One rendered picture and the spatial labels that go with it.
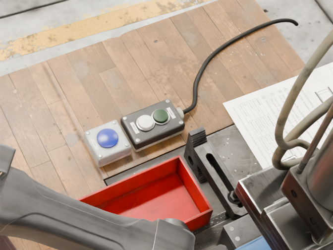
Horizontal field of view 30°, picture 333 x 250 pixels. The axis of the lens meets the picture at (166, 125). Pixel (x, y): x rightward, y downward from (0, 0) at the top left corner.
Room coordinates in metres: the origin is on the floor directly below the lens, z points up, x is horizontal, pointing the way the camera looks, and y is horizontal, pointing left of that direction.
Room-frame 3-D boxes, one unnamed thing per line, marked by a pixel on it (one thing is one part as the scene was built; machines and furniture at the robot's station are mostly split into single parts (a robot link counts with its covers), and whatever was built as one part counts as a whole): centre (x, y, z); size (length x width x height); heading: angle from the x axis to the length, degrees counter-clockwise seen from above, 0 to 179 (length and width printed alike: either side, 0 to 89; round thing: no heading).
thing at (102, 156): (0.58, 0.10, 0.90); 0.07 x 0.07 x 0.06; 35
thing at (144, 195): (0.43, 0.04, 0.93); 0.25 x 0.12 x 0.06; 125
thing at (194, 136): (0.57, -0.07, 0.95); 0.06 x 0.03 x 0.09; 35
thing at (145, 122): (0.63, 0.04, 0.93); 0.03 x 0.03 x 0.02
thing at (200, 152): (0.51, -0.11, 0.95); 0.15 x 0.03 x 0.10; 35
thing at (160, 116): (0.64, 0.01, 0.93); 0.03 x 0.03 x 0.02
